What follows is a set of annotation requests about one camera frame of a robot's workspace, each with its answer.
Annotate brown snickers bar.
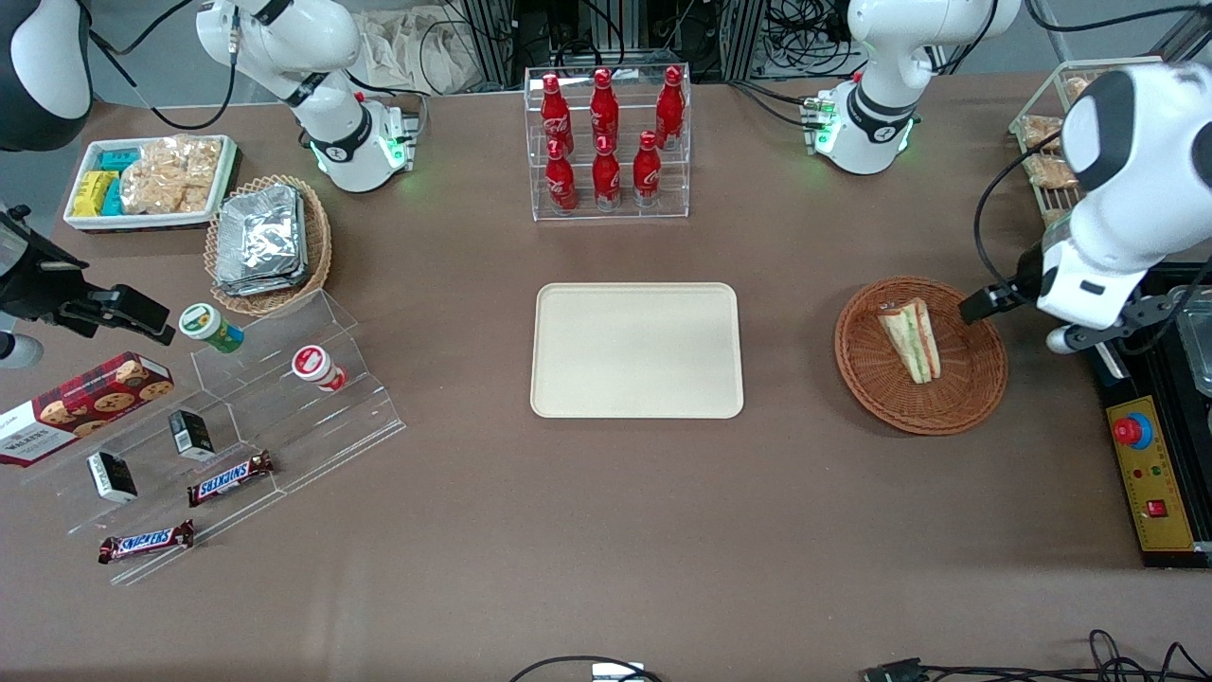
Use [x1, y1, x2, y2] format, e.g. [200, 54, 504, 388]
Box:
[98, 519, 196, 566]
[186, 450, 276, 509]

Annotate small black box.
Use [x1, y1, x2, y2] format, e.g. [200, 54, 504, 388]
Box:
[168, 408, 217, 462]
[86, 450, 139, 504]

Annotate clear acrylic bottle rack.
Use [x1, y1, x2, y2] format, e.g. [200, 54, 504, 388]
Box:
[524, 63, 693, 223]

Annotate triangle sandwich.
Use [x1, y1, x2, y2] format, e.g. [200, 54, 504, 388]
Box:
[877, 297, 943, 386]

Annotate white wire rack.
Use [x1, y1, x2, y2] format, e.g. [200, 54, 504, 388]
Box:
[1007, 57, 1167, 228]

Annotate black cable with white plug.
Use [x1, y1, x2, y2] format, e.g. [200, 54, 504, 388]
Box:
[509, 655, 665, 682]

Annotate clear acrylic stepped stand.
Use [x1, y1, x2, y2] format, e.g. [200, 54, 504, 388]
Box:
[19, 289, 407, 586]

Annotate beige plastic tray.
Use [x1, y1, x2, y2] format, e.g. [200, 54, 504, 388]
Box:
[529, 282, 746, 421]

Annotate silver foil pack stack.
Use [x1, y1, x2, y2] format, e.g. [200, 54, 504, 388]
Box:
[215, 184, 310, 297]

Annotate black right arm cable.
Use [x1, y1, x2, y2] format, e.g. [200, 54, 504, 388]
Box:
[88, 0, 240, 132]

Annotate round brown wicker basket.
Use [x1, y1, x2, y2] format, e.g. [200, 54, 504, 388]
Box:
[834, 276, 1008, 437]

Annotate red cola bottle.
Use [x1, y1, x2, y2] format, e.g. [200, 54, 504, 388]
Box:
[589, 67, 620, 151]
[544, 139, 578, 212]
[655, 65, 686, 150]
[592, 135, 622, 210]
[541, 73, 575, 154]
[632, 130, 663, 208]

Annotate clear metal container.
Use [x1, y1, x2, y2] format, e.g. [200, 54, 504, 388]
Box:
[1174, 305, 1212, 395]

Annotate clear rice cracker bag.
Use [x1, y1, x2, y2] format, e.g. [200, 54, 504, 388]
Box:
[120, 169, 216, 216]
[140, 136, 224, 183]

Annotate white rectangular snack tray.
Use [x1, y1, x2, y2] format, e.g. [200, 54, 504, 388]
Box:
[62, 135, 239, 232]

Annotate black background cable bundle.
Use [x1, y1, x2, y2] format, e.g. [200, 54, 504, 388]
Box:
[731, 0, 861, 130]

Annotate black cables with connector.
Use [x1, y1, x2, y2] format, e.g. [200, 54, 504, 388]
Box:
[862, 629, 1212, 682]

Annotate red emergency stop button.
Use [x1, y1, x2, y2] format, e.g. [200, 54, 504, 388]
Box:
[1113, 411, 1155, 452]

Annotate green lid snack cup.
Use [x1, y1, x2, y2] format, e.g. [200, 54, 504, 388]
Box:
[179, 302, 246, 355]

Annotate red tartan cookie box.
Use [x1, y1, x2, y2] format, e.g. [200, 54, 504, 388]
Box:
[0, 351, 176, 468]

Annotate oval wicker basket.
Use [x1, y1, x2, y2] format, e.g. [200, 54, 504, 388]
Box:
[205, 174, 333, 317]

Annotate black control box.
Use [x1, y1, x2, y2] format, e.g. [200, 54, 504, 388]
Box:
[1087, 260, 1212, 570]

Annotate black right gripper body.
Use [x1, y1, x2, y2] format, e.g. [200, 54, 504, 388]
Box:
[0, 203, 96, 323]

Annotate beige cloth bag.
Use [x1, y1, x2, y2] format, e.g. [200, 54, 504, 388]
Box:
[354, 8, 476, 97]

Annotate yellow snack packet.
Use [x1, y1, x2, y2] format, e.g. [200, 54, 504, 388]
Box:
[72, 170, 116, 218]

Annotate red lid snack cup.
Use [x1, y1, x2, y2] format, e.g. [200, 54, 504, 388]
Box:
[291, 345, 348, 393]

